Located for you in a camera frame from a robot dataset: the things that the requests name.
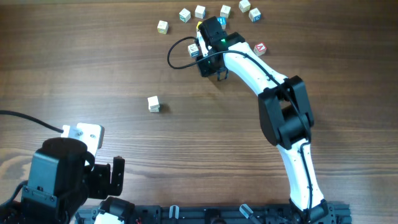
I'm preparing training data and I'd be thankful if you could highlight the green-edged white block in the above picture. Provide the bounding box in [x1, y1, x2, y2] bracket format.
[179, 8, 191, 23]

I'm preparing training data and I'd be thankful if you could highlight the green block letter N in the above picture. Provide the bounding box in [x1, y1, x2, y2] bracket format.
[220, 5, 231, 19]

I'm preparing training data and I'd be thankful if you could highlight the yellow-sided white block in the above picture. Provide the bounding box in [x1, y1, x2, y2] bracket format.
[239, 0, 251, 13]

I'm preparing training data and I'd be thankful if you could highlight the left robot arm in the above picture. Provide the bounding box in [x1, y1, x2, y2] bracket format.
[1, 138, 135, 223]

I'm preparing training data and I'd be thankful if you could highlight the yellow-edged block letter L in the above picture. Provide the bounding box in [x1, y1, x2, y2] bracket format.
[157, 21, 169, 34]

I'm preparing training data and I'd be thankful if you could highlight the red block letter A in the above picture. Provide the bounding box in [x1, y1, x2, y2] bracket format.
[253, 42, 267, 56]

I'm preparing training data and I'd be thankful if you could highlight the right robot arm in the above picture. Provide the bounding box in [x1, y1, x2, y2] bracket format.
[197, 17, 328, 223]

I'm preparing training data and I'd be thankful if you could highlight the blue letter block far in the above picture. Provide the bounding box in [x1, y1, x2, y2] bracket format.
[249, 8, 261, 22]

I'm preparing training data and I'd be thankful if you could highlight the blue top block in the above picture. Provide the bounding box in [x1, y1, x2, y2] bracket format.
[217, 17, 226, 30]

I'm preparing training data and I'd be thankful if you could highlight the blue block number 2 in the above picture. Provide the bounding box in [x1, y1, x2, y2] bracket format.
[188, 44, 200, 58]

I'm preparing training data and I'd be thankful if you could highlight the red block letter M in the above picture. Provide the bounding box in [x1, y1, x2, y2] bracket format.
[147, 96, 160, 113]

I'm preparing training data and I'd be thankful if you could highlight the black right camera cable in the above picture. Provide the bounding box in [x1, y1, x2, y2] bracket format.
[167, 36, 313, 224]

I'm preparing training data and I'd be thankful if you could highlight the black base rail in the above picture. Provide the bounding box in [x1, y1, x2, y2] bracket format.
[74, 203, 353, 224]

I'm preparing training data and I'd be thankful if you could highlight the blue-sided white block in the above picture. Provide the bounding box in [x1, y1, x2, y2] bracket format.
[195, 5, 206, 19]

